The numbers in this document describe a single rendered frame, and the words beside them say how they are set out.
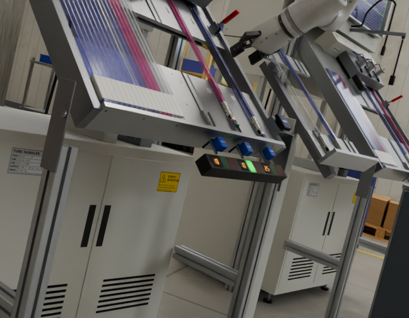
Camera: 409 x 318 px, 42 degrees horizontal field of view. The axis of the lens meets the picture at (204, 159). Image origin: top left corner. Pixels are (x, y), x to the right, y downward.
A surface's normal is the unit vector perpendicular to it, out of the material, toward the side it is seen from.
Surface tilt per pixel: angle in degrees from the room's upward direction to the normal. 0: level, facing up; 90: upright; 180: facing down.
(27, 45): 90
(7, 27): 90
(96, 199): 90
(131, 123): 133
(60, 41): 90
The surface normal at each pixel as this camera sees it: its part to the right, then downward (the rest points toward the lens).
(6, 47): 0.91, 0.25
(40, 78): -0.33, 0.00
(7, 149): 0.75, 0.23
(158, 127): 0.39, 0.83
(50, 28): -0.62, -0.09
